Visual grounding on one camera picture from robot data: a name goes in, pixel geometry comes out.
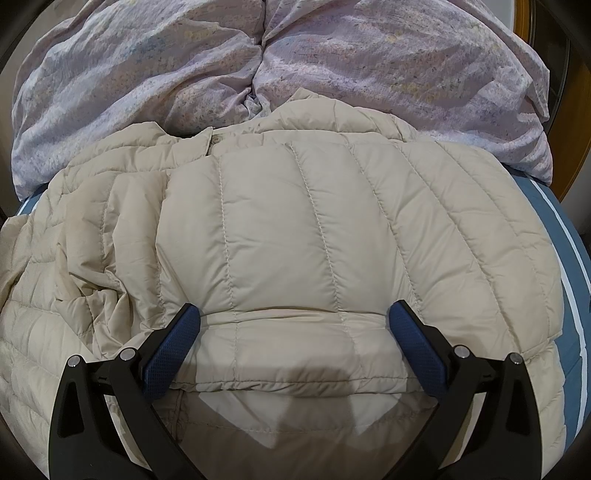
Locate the beige quilted down jacket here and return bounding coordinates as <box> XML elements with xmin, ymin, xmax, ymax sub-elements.
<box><xmin>0</xmin><ymin>87</ymin><xmax>567</xmax><ymax>480</ymax></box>

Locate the blue white-striped bed sheet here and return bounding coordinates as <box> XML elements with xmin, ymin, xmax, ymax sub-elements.
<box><xmin>18</xmin><ymin>176</ymin><xmax>591</xmax><ymax>462</ymax></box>

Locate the lilac floral duvet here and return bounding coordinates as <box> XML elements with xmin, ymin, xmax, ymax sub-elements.
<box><xmin>11</xmin><ymin>1</ymin><xmax>553</xmax><ymax>198</ymax></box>

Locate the wooden door frame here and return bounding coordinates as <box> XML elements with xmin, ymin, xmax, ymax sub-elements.
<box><xmin>513</xmin><ymin>1</ymin><xmax>590</xmax><ymax>200</ymax></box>

